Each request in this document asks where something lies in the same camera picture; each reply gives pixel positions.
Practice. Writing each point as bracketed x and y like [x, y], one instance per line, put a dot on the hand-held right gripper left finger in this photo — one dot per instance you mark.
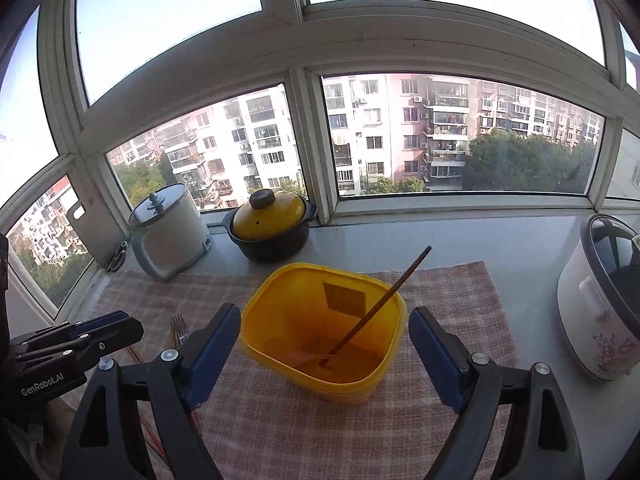
[215, 350]

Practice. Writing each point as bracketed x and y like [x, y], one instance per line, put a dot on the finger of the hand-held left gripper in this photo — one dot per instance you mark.
[117, 336]
[100, 321]

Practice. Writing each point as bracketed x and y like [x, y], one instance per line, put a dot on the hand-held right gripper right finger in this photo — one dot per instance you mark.
[440, 355]

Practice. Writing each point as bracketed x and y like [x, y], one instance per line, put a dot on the metal fork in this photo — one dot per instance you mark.
[180, 329]

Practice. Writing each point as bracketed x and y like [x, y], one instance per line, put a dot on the yellow plastic container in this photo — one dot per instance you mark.
[305, 305]

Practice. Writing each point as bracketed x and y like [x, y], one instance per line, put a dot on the pink checked table mat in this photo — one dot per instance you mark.
[450, 290]

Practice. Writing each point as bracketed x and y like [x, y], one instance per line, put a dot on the scissors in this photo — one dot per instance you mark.
[118, 256]

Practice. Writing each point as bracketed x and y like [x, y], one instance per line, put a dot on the white cutting board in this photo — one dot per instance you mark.
[85, 230]

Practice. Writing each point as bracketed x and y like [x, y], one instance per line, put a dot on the white teal electric kettle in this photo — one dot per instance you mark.
[170, 235]

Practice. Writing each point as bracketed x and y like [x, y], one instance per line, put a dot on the black clay pot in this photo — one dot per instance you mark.
[270, 249]

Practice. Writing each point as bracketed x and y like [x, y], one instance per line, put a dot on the yellow pot lid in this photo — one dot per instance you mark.
[272, 217]

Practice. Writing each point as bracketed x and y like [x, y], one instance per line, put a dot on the white kettle with open lid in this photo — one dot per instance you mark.
[590, 320]

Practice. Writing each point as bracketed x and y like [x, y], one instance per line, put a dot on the white window frame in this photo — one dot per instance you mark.
[300, 50]

